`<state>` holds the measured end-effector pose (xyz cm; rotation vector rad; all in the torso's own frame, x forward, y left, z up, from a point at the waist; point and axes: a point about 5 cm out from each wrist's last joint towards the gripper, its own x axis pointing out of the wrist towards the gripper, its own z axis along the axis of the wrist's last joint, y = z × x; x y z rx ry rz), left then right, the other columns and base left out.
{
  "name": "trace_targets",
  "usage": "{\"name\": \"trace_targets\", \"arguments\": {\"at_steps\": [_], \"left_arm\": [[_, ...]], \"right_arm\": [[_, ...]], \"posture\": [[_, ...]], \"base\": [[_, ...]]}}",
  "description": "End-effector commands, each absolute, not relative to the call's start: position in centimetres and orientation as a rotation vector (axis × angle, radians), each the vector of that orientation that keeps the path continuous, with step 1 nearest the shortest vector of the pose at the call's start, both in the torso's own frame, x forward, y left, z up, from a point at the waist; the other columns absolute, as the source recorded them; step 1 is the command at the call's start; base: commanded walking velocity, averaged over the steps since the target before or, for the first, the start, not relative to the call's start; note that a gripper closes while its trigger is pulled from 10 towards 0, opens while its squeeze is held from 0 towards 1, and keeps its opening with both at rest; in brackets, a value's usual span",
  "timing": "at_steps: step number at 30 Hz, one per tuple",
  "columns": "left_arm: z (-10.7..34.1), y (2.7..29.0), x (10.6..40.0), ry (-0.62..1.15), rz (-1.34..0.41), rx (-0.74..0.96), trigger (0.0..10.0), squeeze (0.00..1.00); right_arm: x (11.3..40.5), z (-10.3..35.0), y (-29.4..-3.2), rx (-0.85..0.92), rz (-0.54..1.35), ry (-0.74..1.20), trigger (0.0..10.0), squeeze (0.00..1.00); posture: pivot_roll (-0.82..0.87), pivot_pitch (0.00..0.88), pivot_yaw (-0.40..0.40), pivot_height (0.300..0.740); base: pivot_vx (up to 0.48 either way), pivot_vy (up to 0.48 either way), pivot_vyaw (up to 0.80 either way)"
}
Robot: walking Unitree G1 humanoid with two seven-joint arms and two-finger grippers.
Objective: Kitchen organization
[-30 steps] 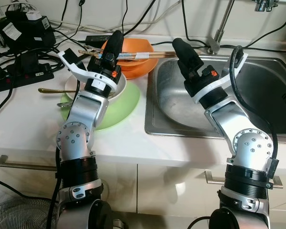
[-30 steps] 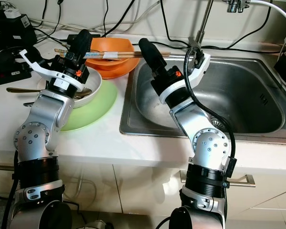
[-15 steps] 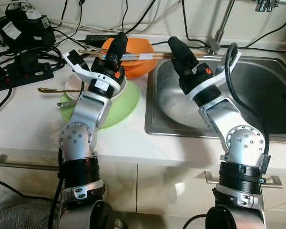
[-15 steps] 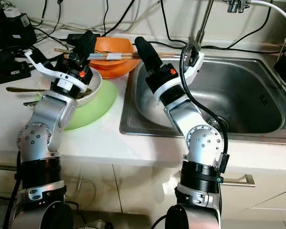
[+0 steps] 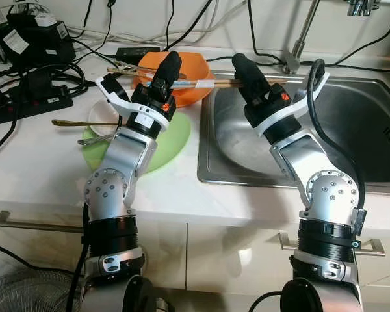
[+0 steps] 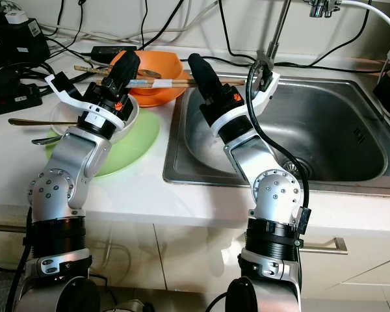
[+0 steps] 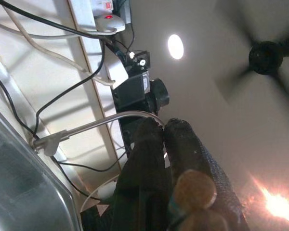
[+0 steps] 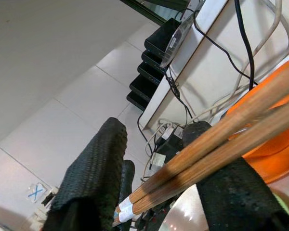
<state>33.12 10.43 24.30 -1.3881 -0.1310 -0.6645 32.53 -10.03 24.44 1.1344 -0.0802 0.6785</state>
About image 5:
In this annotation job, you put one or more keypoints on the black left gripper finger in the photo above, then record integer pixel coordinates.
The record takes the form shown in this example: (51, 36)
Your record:
(161, 70)
(175, 68)

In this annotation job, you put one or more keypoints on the steel spoon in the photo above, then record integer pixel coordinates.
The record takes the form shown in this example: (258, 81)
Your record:
(97, 139)

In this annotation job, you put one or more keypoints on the white power adapter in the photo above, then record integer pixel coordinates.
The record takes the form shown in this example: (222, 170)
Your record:
(45, 19)

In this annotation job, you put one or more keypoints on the gold spoon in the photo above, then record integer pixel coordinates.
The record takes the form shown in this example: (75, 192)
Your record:
(71, 122)
(127, 70)

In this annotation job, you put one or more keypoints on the cream kitchen cabinet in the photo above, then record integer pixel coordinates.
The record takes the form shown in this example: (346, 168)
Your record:
(234, 260)

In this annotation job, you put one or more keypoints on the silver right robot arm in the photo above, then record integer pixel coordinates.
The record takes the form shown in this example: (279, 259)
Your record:
(331, 195)

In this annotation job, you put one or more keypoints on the black flat power adapter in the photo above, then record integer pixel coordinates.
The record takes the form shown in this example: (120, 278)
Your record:
(136, 52)

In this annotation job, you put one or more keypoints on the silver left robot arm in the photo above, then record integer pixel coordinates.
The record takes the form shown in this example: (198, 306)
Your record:
(110, 192)

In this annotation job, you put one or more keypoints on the orange bowl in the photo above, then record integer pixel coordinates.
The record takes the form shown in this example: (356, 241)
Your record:
(195, 68)

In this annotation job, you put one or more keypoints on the grey floor fan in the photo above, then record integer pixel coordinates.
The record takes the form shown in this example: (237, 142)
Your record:
(26, 296)

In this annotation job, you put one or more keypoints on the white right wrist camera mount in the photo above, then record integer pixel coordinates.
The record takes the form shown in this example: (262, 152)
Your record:
(298, 110)

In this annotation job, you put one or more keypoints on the chrome faucet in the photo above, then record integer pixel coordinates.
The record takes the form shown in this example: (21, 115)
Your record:
(298, 42)

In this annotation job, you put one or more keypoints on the black power strip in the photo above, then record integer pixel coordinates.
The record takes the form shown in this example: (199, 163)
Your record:
(26, 107)

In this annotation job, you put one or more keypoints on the stainless steel sink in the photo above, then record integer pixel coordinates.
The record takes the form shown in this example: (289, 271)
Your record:
(364, 130)

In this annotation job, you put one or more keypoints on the light green plate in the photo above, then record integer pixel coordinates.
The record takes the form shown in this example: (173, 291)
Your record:
(169, 143)

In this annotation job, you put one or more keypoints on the wooden chopstick with white label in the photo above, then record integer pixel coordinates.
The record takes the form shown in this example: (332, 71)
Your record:
(221, 80)
(222, 84)

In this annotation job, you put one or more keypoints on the black charger box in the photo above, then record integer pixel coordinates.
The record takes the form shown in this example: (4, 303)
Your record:
(45, 45)

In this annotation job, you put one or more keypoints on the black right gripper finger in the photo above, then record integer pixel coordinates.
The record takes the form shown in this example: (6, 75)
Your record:
(244, 73)
(257, 73)

